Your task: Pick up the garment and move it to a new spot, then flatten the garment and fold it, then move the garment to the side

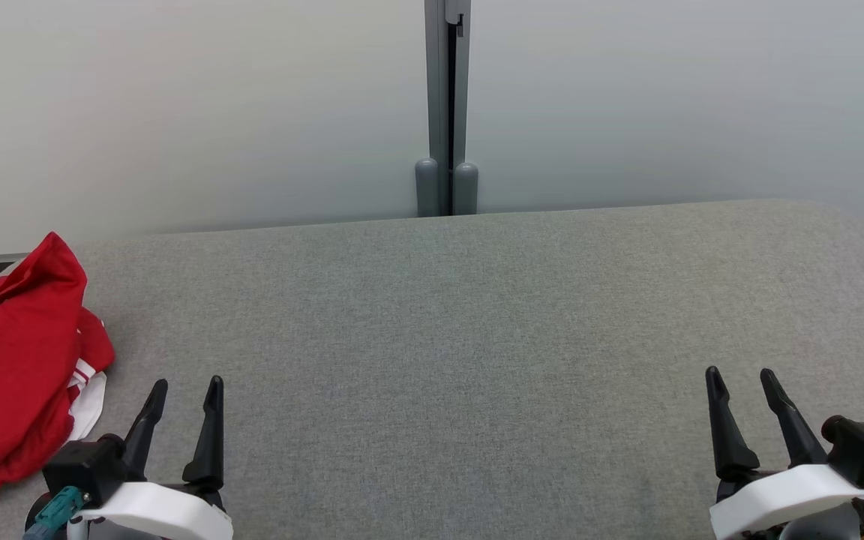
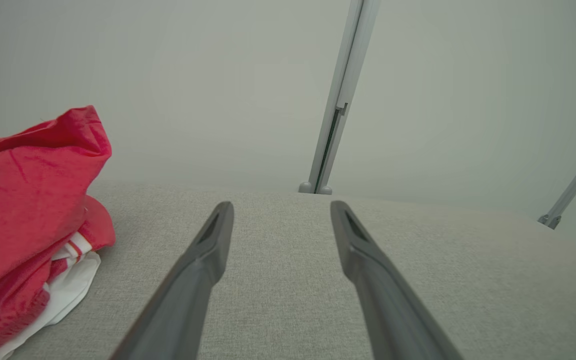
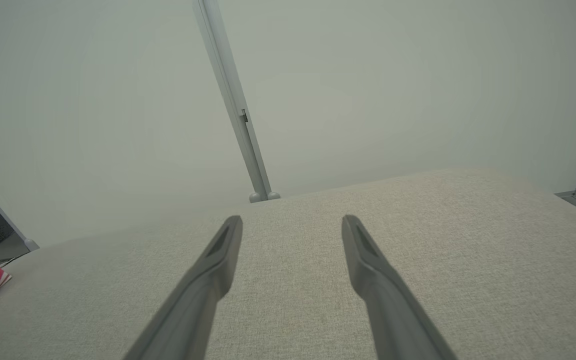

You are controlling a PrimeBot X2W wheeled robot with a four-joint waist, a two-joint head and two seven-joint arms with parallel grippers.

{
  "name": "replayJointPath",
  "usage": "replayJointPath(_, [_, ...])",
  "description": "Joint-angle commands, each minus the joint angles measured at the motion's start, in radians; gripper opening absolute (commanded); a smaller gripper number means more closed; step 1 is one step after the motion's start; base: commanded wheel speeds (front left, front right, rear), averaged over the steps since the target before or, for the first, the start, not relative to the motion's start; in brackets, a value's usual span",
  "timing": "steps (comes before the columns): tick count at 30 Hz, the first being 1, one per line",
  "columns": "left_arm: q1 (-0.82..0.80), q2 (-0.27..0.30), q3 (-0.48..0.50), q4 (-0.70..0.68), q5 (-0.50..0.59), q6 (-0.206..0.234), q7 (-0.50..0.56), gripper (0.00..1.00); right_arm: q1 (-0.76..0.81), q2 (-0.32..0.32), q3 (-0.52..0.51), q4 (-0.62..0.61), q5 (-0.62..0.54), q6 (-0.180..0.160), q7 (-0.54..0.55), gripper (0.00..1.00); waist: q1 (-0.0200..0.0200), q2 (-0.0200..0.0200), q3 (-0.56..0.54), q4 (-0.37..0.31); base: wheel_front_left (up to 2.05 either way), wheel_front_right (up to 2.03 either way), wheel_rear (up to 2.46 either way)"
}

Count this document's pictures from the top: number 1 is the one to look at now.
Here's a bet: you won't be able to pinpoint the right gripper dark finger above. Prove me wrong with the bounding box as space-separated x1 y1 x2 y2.
705 366 761 482
760 367 829 469

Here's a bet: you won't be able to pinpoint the red shorts white side stripes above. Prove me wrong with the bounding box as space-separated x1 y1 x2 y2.
0 231 89 505

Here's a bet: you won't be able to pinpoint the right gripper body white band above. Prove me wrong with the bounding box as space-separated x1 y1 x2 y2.
709 463 864 540

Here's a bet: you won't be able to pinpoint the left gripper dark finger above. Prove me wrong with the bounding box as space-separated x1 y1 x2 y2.
121 379 170 482
181 376 225 490

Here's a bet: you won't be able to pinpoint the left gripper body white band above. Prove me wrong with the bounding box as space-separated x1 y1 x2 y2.
68 480 235 540

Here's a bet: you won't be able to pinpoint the teal left camera connector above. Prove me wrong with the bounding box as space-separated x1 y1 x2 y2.
23 485 86 540

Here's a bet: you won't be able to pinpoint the grey partition post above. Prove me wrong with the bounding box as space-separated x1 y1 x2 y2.
424 0 473 217

